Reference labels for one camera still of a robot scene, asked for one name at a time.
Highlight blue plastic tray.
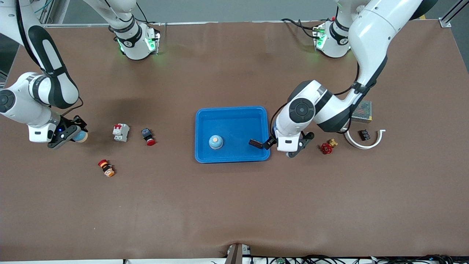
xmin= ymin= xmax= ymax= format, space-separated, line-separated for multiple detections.
xmin=195 ymin=106 xmax=271 ymax=164

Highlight white red circuit breaker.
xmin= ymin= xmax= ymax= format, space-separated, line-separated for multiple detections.
xmin=112 ymin=124 xmax=130 ymax=142

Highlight red yellow emergency stop button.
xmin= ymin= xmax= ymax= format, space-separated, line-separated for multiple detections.
xmin=98 ymin=159 xmax=115 ymax=178

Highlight white curved pipe clamp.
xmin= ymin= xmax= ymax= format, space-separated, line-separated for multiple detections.
xmin=344 ymin=129 xmax=386 ymax=150

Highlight metal mesh power supply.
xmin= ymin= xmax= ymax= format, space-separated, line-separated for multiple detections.
xmin=351 ymin=100 xmax=373 ymax=123

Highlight red handle brass valve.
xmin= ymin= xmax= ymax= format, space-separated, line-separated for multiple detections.
xmin=321 ymin=139 xmax=338 ymax=155

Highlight red push button switch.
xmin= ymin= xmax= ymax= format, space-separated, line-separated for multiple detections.
xmin=141 ymin=128 xmax=156 ymax=146

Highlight aluminium frame profile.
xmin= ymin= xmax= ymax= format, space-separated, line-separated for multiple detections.
xmin=35 ymin=0 xmax=70 ymax=27
xmin=438 ymin=0 xmax=464 ymax=28

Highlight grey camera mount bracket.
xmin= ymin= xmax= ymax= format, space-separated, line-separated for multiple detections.
xmin=224 ymin=243 xmax=252 ymax=264

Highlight aluminium table edge rail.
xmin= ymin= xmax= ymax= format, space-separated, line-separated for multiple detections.
xmin=40 ymin=20 xmax=339 ymax=28

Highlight black base cable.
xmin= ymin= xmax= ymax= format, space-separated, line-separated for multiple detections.
xmin=281 ymin=18 xmax=321 ymax=40

